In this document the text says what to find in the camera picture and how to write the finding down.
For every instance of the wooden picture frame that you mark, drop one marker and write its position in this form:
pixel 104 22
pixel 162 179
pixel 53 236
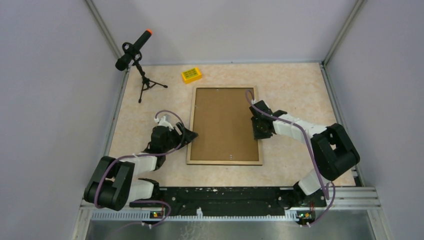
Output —
pixel 225 126

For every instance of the aluminium frame rail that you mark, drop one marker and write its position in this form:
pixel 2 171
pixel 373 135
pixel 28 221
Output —
pixel 341 199

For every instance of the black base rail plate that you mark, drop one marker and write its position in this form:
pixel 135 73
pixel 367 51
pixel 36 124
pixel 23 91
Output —
pixel 231 201

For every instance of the black microphone orange tip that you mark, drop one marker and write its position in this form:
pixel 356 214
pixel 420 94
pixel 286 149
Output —
pixel 131 50

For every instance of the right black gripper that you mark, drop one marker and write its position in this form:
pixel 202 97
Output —
pixel 257 135

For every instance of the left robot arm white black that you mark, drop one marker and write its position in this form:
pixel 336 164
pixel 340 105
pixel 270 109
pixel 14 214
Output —
pixel 112 184

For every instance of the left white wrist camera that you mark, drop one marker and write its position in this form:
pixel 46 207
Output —
pixel 164 121

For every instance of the small black tripod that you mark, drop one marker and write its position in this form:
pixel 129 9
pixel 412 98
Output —
pixel 146 83

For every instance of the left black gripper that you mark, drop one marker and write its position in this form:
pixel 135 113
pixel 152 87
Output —
pixel 174 131

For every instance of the yellow green toy block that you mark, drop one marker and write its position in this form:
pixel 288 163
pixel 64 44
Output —
pixel 191 75

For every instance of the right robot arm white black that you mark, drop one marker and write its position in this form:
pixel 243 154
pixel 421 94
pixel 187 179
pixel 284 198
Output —
pixel 332 150

